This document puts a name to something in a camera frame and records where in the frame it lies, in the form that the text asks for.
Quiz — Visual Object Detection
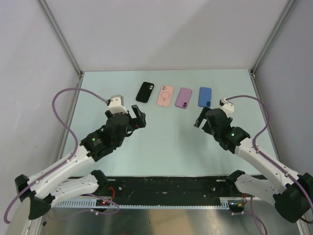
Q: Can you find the controller board with wires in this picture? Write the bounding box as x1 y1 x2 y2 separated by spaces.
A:
95 186 117 208
228 193 247 215

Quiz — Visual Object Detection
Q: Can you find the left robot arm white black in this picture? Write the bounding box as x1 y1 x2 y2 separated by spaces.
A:
15 105 146 220

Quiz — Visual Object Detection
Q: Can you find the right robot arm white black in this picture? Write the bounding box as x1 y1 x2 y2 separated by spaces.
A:
194 107 313 223

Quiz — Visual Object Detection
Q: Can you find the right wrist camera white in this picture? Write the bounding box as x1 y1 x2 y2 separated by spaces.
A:
219 98 234 118

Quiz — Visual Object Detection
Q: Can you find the pink phone case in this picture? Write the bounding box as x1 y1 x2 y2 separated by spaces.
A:
156 85 174 107

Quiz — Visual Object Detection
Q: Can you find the black phone case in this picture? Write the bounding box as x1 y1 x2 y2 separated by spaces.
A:
135 82 154 103

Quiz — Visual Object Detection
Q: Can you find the white slotted cable duct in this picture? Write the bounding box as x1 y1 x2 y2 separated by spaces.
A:
54 198 230 210

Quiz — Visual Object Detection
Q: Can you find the aluminium frame post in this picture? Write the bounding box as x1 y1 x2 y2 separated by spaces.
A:
249 0 298 79
36 0 84 79

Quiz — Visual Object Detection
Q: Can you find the left aluminium frame post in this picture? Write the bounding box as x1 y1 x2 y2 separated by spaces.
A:
36 0 84 79

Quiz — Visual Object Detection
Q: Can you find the purple phone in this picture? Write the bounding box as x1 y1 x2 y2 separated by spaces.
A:
175 88 192 109

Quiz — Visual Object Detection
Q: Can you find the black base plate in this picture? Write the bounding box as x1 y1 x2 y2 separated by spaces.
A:
80 175 256 206

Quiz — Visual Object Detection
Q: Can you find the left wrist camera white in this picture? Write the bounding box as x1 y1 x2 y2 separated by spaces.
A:
108 94 128 115

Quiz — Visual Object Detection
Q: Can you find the left controller board with wires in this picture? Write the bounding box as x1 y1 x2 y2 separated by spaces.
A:
95 186 117 208

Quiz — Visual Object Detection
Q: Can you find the right aluminium frame post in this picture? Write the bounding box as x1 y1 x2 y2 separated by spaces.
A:
249 0 298 79

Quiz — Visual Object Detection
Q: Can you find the right controller board with wires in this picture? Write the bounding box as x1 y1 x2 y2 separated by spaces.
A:
228 193 247 215

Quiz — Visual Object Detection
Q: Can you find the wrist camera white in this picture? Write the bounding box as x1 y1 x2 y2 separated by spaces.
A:
108 94 128 115
219 98 234 118

